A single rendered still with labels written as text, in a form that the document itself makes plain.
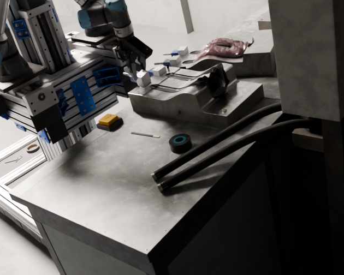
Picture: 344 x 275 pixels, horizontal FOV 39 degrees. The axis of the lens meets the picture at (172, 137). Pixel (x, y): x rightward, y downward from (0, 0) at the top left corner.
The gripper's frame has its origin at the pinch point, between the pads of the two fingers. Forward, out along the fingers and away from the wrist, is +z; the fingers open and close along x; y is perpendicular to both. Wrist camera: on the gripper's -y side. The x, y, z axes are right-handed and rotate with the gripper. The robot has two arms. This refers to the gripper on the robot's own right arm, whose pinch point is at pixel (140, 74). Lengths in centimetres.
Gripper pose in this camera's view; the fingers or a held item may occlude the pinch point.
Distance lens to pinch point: 209.9
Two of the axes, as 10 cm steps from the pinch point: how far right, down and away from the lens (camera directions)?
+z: 2.0, 7.2, 6.6
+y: -7.9, -2.8, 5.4
